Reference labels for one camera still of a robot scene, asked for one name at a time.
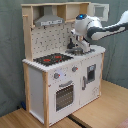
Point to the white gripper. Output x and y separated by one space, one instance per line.
82 42

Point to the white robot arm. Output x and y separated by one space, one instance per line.
87 27

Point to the wooden toy kitchen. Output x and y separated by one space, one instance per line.
40 84

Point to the grey toy sink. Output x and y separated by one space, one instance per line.
76 51

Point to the black toy faucet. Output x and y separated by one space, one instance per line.
71 44

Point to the right grey stove knob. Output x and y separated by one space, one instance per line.
74 69

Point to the grey stove knob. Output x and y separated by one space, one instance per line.
74 69
56 75

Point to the black stovetop red burners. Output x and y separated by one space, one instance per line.
52 59

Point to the white microwave door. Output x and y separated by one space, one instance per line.
99 10

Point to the left grey stove knob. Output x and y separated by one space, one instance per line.
56 75

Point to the grey range hood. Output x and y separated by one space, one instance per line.
48 18

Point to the oven door with window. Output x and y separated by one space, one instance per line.
65 96

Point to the grey cabinet door handle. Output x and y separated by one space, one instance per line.
84 83

